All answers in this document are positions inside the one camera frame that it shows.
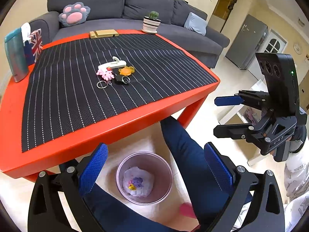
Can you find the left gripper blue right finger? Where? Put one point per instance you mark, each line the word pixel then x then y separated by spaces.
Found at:
pixel 221 168

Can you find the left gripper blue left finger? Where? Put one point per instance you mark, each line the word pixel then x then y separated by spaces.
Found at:
pixel 90 168

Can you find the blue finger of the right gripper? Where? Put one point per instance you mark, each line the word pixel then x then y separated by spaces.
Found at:
pixel 228 101
pixel 234 131

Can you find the black retractable key reel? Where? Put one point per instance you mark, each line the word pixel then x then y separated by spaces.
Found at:
pixel 122 80

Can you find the pink octopus keychain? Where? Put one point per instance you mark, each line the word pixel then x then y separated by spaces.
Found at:
pixel 106 73

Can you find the orange rubber toy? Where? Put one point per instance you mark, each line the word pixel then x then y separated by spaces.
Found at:
pixel 126 71

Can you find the white plastic tube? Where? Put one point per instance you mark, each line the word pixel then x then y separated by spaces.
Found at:
pixel 116 63

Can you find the yellow rubber toy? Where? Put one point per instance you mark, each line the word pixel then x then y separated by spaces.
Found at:
pixel 131 187

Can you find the purple paper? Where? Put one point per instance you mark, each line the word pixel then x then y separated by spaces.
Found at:
pixel 137 182

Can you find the pink trash bin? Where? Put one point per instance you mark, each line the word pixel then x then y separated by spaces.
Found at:
pixel 157 178

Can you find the person right hand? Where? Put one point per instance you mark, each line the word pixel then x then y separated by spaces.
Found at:
pixel 297 141

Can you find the grey refrigerator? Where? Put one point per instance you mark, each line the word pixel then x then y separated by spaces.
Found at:
pixel 247 42

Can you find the black striped table mat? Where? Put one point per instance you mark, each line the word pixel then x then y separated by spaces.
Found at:
pixel 64 93

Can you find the light blue cushion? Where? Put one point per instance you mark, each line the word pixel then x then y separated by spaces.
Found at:
pixel 196 24

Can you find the potted cactus striped pot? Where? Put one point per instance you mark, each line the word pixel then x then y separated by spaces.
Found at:
pixel 151 23

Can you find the wooden phone stand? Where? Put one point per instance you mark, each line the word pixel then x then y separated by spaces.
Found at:
pixel 103 33

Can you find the union jack tissue box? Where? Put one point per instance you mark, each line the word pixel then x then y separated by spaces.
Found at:
pixel 32 43

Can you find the teal thermos tumbler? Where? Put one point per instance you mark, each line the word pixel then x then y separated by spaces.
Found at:
pixel 14 49

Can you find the paw shaped cushion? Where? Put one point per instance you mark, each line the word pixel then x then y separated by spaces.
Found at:
pixel 74 14

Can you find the dark grey sofa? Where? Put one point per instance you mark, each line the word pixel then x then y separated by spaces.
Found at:
pixel 129 14

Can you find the black camera box right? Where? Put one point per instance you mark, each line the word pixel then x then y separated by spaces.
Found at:
pixel 280 76

